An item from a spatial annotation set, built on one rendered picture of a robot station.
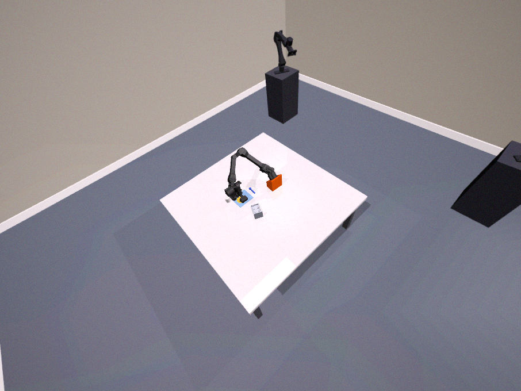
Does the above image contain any light blue mat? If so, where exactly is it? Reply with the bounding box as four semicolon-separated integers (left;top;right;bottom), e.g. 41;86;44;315
234;190;253;208

